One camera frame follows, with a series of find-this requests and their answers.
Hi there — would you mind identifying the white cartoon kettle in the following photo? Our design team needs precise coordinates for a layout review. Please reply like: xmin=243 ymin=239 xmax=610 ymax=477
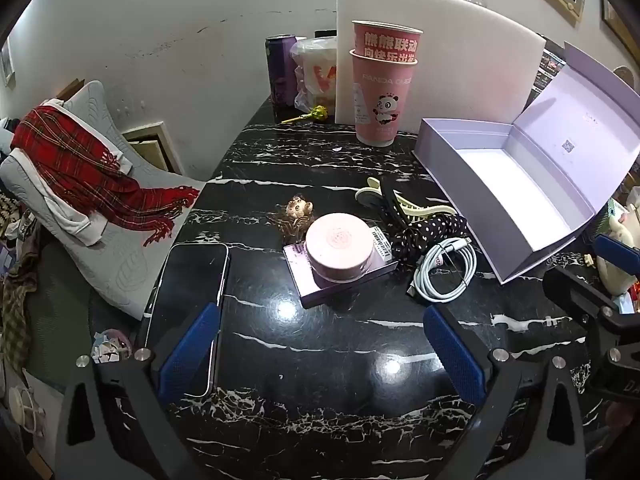
xmin=597 ymin=202 xmax=640 ymax=297

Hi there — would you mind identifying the beige wooden drawer unit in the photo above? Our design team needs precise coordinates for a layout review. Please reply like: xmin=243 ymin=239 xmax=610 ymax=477
xmin=122 ymin=121 xmax=183 ymax=176

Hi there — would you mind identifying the white charging cable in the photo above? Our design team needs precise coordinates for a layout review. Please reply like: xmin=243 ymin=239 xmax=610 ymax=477
xmin=407 ymin=237 xmax=478 ymax=303

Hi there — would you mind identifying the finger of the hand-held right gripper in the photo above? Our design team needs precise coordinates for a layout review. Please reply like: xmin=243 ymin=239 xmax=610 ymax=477
xmin=542 ymin=265 xmax=640 ymax=346
xmin=592 ymin=232 xmax=640 ymax=281

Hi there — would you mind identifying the pink bowl of scraps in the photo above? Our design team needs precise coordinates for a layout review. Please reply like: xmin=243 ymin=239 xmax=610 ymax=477
xmin=90 ymin=329 xmax=133 ymax=364

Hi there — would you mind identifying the white foam board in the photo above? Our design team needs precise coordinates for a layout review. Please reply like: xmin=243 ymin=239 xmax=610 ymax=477
xmin=335 ymin=0 xmax=546 ymax=133

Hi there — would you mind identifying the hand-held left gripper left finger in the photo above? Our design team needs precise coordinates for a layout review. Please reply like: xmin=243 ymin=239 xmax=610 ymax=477
xmin=55 ymin=302 xmax=222 ymax=480

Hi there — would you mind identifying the white plastic bag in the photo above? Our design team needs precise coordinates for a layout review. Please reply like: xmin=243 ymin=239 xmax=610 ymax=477
xmin=291 ymin=36 xmax=341 ymax=115

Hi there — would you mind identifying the red printed paper cup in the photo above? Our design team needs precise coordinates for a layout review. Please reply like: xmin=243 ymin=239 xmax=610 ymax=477
xmin=351 ymin=20 xmax=425 ymax=66

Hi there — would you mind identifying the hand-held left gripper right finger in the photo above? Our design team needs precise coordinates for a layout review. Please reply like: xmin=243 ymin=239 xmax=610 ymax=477
xmin=422 ymin=304 xmax=601 ymax=480

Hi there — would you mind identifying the small purple carton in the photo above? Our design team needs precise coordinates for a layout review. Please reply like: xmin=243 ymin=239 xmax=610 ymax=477
xmin=282 ymin=225 xmax=398 ymax=310

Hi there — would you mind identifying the cream hair clip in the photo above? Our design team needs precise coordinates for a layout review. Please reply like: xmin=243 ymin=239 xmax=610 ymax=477
xmin=355 ymin=177 xmax=458 ymax=223

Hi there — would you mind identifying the pink round jar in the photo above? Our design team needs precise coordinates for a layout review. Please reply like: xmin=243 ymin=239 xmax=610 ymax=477
xmin=305 ymin=213 xmax=377 ymax=283

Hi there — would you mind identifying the bear keychain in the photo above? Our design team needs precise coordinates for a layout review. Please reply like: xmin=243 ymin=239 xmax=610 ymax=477
xmin=286 ymin=195 xmax=315 ymax=221

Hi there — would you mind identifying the printed box stack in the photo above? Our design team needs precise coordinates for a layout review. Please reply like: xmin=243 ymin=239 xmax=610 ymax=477
xmin=532 ymin=40 xmax=568 ymax=93

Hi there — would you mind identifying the yellow lollipop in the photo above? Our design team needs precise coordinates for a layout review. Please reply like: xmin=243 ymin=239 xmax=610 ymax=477
xmin=281 ymin=105 xmax=328 ymax=125

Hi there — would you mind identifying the patterned cloth pile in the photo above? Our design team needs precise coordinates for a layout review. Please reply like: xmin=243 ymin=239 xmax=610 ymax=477
xmin=0 ymin=195 xmax=41 ymax=376

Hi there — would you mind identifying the polka dot black scrunchie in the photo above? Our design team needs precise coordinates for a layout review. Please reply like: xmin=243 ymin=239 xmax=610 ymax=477
xmin=390 ymin=212 xmax=471 ymax=273

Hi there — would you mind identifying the clear star hair clip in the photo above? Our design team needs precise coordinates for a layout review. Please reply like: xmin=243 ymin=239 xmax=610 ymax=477
xmin=272 ymin=210 xmax=313 ymax=242

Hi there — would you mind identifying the pink panda paper cup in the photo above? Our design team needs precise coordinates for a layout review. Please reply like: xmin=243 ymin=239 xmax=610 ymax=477
xmin=349 ymin=49 xmax=418 ymax=148

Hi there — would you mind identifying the black smartphone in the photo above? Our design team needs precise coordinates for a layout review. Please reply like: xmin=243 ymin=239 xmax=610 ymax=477
xmin=145 ymin=242 xmax=230 ymax=398

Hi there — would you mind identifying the lavender gift box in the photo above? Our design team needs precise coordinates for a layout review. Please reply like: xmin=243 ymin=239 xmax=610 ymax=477
xmin=411 ymin=41 xmax=640 ymax=286

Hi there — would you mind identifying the red plaid scarf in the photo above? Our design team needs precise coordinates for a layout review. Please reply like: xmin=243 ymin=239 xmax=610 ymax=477
xmin=10 ymin=102 xmax=201 ymax=247

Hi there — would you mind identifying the purple drink can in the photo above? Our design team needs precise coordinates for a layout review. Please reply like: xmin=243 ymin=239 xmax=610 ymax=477
xmin=265 ymin=35 xmax=307 ymax=107

